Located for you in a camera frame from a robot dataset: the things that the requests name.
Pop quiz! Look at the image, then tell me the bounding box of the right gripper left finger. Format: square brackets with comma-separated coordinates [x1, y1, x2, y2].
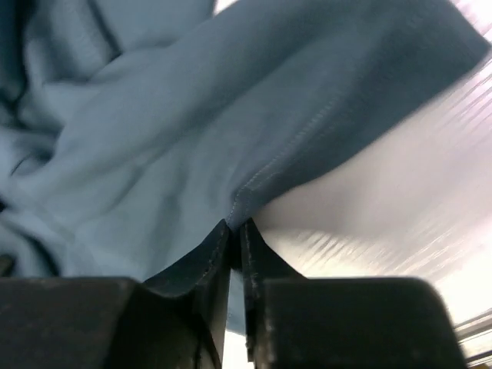
[142, 218, 231, 369]

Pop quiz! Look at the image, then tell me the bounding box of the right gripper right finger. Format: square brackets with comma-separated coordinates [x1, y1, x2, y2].
[238, 218, 304, 368]

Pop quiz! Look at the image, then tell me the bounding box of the dark blue-grey t shirt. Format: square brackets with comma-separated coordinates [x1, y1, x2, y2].
[0, 0, 492, 335]

